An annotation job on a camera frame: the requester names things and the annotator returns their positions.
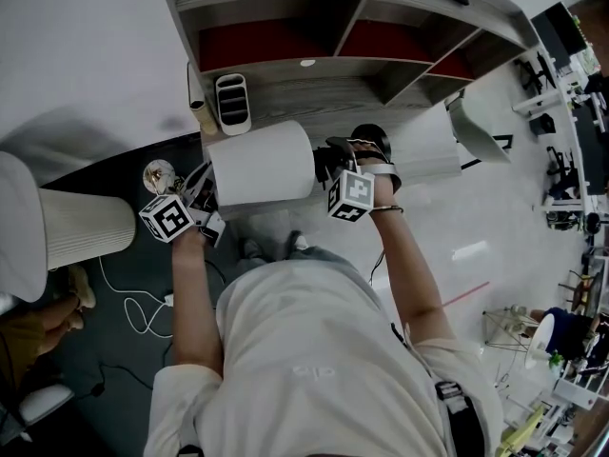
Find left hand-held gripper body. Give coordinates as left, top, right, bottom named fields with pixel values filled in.
left=139, top=169, right=227, bottom=249

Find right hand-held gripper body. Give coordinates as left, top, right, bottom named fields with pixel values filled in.
left=311, top=124, right=403, bottom=224

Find white shade table lamp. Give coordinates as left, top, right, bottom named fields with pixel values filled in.
left=205, top=119, right=317, bottom=209

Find person's left forearm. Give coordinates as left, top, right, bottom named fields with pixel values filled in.
left=168, top=228, right=226, bottom=378

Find person's right forearm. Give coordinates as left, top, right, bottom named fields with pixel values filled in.
left=370, top=189, right=461, bottom=348

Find person's right hand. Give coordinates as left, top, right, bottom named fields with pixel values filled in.
left=351, top=140, right=398, bottom=195

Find gold glass ornament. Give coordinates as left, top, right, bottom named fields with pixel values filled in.
left=142, top=158, right=187, bottom=197

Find beige ribbed cylinder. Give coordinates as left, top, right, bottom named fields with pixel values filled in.
left=196, top=104, right=221, bottom=136

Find grey wooden desk with shelves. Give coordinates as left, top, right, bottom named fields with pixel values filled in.
left=161, top=0, right=541, bottom=223

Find white slotted pen holder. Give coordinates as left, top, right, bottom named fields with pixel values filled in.
left=214, top=72, right=253, bottom=137

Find white ribbed floor lampshade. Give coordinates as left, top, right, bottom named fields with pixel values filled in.
left=37, top=188, right=138, bottom=271

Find person's grey shoes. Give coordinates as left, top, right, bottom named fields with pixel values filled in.
left=240, top=229, right=311, bottom=262

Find grey shell chair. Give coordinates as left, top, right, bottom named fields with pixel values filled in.
left=443, top=89, right=515, bottom=164

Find white cushioned furniture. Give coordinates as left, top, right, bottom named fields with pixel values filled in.
left=0, top=150, right=50, bottom=305

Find person's white shirt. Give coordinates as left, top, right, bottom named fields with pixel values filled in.
left=142, top=253, right=506, bottom=457

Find black waste bin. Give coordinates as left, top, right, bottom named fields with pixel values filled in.
left=527, top=113, right=557, bottom=137

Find black office chair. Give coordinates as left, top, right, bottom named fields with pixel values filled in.
left=514, top=50, right=557, bottom=95
left=543, top=145, right=580, bottom=200

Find white stool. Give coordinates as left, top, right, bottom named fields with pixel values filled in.
left=17, top=382, right=76, bottom=428

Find white round side table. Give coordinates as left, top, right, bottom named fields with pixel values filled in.
left=522, top=311, right=561, bottom=371

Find white office desk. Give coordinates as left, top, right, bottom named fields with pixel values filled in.
left=511, top=48, right=609, bottom=211

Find black monitor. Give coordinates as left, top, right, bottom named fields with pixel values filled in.
left=529, top=1, right=589, bottom=71

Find yellow green chair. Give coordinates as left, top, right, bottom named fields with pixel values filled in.
left=498, top=406, right=544, bottom=457

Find thin black cable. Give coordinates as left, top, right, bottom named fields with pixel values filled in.
left=367, top=248, right=387, bottom=286

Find white cable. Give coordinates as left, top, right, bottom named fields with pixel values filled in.
left=97, top=254, right=175, bottom=338

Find wire frame side table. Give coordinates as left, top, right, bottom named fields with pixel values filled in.
left=481, top=304, right=541, bottom=352

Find black shoulder strap bag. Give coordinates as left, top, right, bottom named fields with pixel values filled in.
left=433, top=379, right=487, bottom=457

